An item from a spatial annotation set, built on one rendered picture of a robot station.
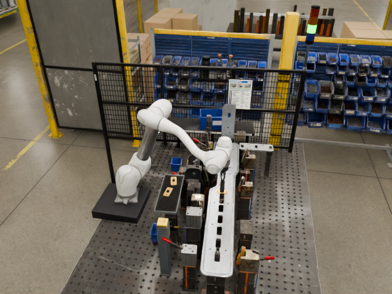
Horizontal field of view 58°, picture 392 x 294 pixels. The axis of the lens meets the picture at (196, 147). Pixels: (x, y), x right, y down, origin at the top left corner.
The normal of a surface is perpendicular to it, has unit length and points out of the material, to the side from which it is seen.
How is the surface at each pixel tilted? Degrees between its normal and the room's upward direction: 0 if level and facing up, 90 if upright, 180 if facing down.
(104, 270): 0
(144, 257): 0
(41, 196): 0
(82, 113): 93
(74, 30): 90
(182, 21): 90
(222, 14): 90
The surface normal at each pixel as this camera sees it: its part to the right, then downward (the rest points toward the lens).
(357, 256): 0.00, -0.83
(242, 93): -0.11, 0.55
